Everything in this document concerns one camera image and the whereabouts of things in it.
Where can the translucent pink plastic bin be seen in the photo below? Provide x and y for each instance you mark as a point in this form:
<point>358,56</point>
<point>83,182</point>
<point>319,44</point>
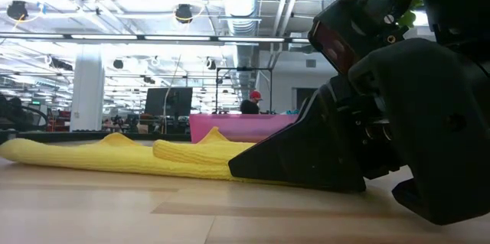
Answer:
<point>237,125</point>

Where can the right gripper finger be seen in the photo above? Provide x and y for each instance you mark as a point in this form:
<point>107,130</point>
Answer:
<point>306,152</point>

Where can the black computer monitor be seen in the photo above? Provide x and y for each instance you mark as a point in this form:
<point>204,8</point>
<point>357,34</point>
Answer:
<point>168,100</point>

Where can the white building column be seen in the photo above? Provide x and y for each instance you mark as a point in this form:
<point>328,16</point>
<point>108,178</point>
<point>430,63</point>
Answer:
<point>87,87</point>

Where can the person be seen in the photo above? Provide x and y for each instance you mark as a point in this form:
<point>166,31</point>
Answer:
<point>250,106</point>

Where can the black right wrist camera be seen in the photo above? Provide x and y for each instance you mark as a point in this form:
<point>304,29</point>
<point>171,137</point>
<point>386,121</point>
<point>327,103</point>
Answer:
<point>337,45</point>

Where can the yellow microfiber towel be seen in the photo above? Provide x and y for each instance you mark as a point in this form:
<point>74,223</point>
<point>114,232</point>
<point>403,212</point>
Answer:
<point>115,156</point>

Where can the black ceiling device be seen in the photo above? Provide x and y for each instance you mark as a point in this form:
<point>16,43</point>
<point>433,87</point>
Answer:
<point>17,10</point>
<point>183,12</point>

